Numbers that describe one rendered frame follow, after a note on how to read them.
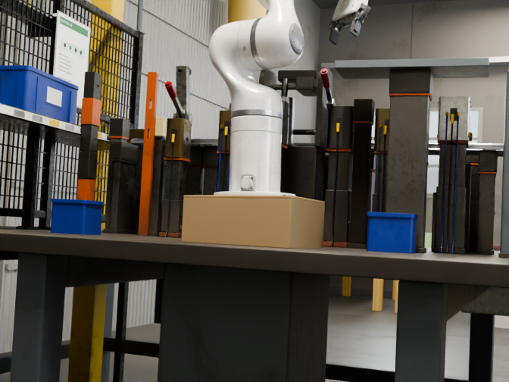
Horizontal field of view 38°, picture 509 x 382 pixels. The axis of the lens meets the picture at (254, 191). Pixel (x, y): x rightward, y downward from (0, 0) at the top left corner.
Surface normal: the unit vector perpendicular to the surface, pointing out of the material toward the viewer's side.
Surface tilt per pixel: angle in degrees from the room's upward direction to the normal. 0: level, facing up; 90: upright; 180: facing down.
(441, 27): 90
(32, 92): 90
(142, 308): 90
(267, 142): 89
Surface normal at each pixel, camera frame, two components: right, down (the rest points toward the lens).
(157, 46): 0.93, 0.03
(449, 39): -0.36, -0.07
